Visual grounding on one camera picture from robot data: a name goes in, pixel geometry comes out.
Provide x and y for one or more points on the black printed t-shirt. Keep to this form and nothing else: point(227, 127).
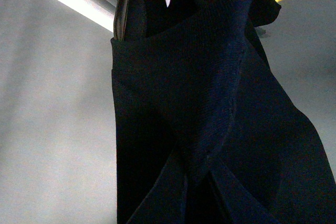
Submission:
point(204, 131)

